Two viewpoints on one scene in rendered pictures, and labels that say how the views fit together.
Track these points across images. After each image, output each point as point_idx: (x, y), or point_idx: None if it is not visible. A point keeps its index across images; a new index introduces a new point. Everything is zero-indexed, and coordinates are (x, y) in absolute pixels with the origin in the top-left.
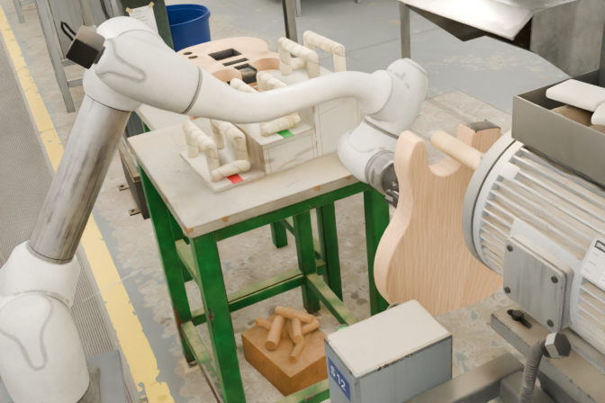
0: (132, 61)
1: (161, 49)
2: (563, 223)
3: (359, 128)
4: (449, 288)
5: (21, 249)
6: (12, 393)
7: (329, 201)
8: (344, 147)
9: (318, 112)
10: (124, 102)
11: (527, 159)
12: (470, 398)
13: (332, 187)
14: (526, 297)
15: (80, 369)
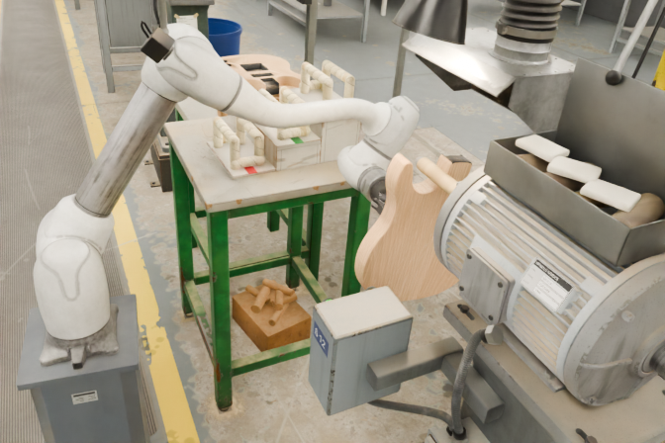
0: (188, 61)
1: (213, 55)
2: (513, 243)
3: (358, 145)
4: (411, 282)
5: (67, 201)
6: (45, 316)
7: (324, 200)
8: (343, 158)
9: (326, 128)
10: (173, 94)
11: (492, 191)
12: (419, 367)
13: (328, 189)
14: (475, 295)
15: (104, 305)
